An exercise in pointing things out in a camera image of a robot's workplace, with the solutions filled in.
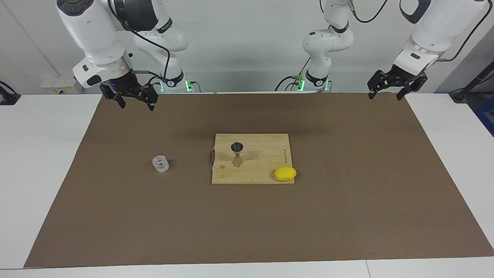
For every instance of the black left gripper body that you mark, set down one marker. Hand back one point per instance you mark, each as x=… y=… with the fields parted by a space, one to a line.
x=403 y=73

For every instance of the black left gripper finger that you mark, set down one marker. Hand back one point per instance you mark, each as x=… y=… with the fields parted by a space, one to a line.
x=415 y=83
x=380 y=80

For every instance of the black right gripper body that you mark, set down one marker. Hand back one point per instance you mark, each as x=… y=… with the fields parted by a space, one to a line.
x=122 y=87

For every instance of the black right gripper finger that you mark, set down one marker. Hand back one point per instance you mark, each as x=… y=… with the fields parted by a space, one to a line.
x=110 y=94
x=150 y=95

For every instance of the small clear glass cup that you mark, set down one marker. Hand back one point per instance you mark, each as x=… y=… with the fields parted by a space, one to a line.
x=160 y=163

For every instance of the steel double jigger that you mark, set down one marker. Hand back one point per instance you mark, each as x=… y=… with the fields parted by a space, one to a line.
x=237 y=147

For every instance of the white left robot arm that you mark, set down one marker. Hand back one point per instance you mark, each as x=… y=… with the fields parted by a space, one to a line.
x=328 y=38

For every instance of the black stand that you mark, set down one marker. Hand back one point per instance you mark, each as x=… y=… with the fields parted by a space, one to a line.
x=461 y=94

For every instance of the black table clamp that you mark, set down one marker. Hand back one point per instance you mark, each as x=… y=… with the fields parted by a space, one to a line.
x=7 y=98

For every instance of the bamboo cutting board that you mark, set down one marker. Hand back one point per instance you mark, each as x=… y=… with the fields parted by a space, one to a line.
x=262 y=154

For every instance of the yellow lemon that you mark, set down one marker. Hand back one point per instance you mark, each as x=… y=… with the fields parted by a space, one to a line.
x=285 y=173

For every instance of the brown table mat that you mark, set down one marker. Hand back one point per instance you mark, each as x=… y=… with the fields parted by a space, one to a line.
x=251 y=224

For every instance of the white wall socket box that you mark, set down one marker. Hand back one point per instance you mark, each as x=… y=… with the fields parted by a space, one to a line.
x=58 y=87

